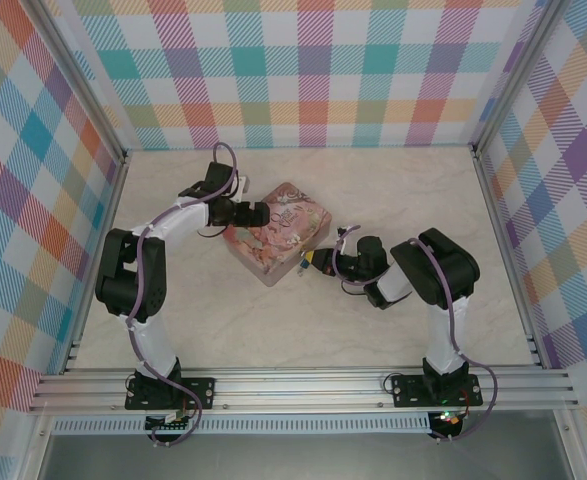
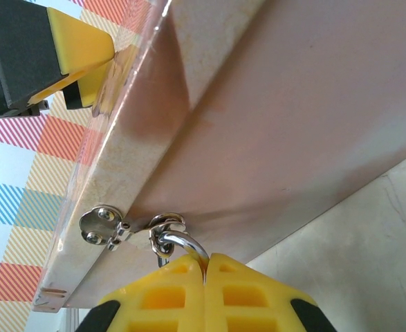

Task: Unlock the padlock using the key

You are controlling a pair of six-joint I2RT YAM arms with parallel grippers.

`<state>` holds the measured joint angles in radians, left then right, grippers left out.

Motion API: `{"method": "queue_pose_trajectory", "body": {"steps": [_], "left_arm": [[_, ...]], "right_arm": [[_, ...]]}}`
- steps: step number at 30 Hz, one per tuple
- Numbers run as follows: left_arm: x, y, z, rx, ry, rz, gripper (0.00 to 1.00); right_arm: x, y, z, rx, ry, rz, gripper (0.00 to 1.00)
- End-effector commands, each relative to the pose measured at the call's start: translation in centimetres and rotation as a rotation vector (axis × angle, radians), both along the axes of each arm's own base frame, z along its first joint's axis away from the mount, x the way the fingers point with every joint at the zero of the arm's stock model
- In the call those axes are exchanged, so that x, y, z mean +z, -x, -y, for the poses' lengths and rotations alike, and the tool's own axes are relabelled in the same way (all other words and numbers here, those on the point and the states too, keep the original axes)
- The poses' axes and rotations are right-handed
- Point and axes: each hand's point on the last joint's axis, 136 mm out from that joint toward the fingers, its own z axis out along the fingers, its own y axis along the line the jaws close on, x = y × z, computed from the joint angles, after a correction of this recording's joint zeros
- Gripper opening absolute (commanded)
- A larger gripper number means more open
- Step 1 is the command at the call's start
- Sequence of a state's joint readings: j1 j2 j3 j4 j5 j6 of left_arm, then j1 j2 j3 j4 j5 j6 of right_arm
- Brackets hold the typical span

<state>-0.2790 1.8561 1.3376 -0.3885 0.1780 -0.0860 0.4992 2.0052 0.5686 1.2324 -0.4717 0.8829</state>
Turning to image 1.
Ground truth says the pink illustrated tin box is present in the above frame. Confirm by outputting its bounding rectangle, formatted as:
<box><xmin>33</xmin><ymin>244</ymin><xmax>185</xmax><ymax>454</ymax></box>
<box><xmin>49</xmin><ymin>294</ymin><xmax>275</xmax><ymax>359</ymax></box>
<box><xmin>222</xmin><ymin>182</ymin><xmax>335</xmax><ymax>289</ymax></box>

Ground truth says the grey metal plate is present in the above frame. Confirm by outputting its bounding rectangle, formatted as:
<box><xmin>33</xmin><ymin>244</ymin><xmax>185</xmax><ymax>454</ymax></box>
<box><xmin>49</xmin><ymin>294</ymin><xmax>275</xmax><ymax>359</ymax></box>
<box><xmin>40</xmin><ymin>433</ymin><xmax>572</xmax><ymax>480</ymax></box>

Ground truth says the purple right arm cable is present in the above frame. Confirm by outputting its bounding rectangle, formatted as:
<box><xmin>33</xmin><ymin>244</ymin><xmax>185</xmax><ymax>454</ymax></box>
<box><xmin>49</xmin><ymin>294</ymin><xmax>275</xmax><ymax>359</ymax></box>
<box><xmin>332</xmin><ymin>224</ymin><xmax>499</xmax><ymax>444</ymax></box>

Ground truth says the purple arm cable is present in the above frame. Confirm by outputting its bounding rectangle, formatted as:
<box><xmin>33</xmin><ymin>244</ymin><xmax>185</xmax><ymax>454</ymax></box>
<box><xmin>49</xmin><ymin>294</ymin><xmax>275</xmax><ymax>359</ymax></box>
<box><xmin>332</xmin><ymin>224</ymin><xmax>499</xmax><ymax>444</ymax></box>
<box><xmin>125</xmin><ymin>143</ymin><xmax>239</xmax><ymax>448</ymax></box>

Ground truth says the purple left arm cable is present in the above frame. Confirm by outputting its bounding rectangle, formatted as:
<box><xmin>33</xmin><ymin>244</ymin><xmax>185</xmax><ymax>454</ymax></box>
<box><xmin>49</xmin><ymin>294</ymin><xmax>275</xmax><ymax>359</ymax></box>
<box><xmin>125</xmin><ymin>143</ymin><xmax>239</xmax><ymax>448</ymax></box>

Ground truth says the aluminium mounting rail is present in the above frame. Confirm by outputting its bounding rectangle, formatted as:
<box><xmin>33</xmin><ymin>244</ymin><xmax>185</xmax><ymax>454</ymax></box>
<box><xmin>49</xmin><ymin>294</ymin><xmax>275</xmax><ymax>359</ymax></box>
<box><xmin>26</xmin><ymin>367</ymin><xmax>580</xmax><ymax>415</ymax></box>

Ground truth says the aluminium table side rail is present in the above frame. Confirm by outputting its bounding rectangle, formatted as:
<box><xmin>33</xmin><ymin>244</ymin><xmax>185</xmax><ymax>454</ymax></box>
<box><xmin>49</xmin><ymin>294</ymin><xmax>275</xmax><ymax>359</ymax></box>
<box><xmin>471</xmin><ymin>144</ymin><xmax>547</xmax><ymax>369</ymax></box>
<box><xmin>61</xmin><ymin>149</ymin><xmax>132</xmax><ymax>376</ymax></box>

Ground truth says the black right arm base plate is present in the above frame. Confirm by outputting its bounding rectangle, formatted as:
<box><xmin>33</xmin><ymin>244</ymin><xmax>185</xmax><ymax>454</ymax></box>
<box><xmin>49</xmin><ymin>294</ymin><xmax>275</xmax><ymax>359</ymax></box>
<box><xmin>390</xmin><ymin>373</ymin><xmax>484</xmax><ymax>409</ymax></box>

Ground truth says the white slotted cable duct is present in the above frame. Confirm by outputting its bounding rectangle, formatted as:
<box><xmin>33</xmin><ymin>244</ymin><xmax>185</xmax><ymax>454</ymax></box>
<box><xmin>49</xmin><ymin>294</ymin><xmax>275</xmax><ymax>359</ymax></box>
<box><xmin>51</xmin><ymin>417</ymin><xmax>433</xmax><ymax>436</ymax></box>

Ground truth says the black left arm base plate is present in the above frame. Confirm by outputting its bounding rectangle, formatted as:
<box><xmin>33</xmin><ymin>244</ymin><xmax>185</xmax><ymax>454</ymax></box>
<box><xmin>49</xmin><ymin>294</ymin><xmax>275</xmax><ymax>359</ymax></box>
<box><xmin>124</xmin><ymin>375</ymin><xmax>218</xmax><ymax>412</ymax></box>

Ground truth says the aluminium frame post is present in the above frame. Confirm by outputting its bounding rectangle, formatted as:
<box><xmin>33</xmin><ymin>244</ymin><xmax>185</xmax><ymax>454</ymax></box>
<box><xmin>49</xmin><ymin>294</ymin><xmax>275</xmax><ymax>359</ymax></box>
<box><xmin>31</xmin><ymin>0</ymin><xmax>130</xmax><ymax>166</ymax></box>
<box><xmin>471</xmin><ymin>0</ymin><xmax>562</xmax><ymax>161</ymax></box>

